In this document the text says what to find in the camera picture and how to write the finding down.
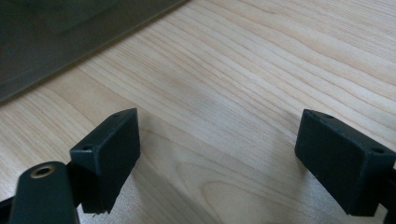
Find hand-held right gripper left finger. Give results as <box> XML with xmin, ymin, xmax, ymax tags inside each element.
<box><xmin>69</xmin><ymin>107</ymin><xmax>141</xmax><ymax>216</ymax></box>

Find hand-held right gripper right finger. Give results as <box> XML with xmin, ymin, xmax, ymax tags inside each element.
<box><xmin>294</xmin><ymin>108</ymin><xmax>396</xmax><ymax>217</ymax></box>

